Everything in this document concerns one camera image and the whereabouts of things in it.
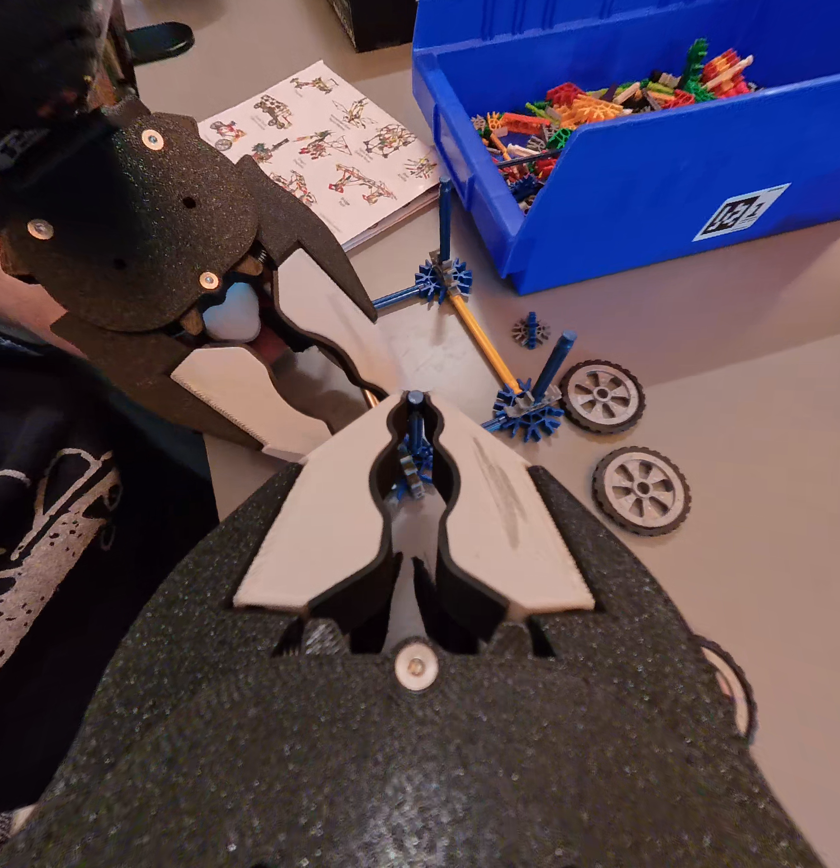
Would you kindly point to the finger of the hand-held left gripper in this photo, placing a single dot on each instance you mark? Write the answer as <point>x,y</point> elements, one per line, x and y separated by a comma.
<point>325,312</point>
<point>243,393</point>

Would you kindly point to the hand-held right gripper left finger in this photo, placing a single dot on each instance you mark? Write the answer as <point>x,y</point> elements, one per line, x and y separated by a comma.
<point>311,536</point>

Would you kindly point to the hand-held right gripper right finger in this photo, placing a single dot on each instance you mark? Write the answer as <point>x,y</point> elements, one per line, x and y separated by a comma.
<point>515,536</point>

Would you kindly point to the blue yellow toy rod frame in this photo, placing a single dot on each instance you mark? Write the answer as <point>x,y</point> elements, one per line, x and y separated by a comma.
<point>444,278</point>

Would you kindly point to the blue storage bin white label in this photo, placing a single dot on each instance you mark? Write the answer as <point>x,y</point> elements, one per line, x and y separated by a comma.
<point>630,196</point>

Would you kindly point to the pile of colourful toy pieces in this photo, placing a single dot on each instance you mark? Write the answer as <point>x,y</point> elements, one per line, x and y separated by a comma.
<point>583,108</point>

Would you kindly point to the grey toy wheel black tyre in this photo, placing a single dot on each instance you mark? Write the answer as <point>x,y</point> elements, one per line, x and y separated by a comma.
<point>642,489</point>
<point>602,397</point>

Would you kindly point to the toy instruction booklet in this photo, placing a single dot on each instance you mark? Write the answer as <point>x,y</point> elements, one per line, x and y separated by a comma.
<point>325,135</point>

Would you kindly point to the small blue grey toy connector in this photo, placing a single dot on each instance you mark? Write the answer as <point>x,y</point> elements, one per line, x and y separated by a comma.
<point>530,330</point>

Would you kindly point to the person's black printed t-shirt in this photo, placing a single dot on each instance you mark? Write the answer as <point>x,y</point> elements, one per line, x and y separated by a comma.
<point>54,610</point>

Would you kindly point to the black box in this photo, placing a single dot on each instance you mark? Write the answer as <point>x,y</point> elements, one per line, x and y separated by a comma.
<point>372,24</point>

